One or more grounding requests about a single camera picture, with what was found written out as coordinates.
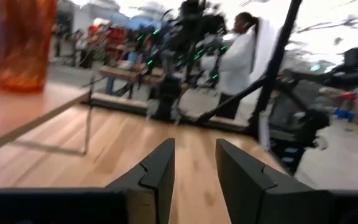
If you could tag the black background robot arm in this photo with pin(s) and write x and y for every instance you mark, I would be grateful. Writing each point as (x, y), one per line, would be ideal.
(346, 77)

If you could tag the wooden shelf with metal legs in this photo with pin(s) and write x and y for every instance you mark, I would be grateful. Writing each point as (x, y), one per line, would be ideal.
(20, 112)

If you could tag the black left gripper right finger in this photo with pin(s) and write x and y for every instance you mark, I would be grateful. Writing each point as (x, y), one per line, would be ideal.
(244, 186)

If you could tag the person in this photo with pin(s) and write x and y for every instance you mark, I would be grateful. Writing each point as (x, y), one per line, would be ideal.
(235, 65)

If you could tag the black metal rig frame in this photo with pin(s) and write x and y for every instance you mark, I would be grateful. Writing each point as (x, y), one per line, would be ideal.
(275, 62)

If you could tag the background robot with green lights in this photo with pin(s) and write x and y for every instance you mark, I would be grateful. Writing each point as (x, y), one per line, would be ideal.
(197, 25)

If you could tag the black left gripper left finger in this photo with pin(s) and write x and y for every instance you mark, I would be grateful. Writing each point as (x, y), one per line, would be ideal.
(157, 180)

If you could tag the silver aluminium extrusion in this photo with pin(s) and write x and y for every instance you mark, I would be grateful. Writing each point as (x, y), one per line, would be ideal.
(263, 130)

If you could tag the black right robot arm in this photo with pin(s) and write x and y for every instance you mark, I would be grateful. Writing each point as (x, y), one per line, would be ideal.
(168, 93)

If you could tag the wooden background workbench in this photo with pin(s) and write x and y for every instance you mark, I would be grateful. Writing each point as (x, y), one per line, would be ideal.
(126, 74)

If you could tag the orange translucent cup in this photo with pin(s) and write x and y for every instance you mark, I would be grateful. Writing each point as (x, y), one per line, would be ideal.
(20, 43)

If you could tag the black mesh office chair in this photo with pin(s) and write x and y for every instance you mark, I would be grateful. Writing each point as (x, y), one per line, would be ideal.
(291, 102)

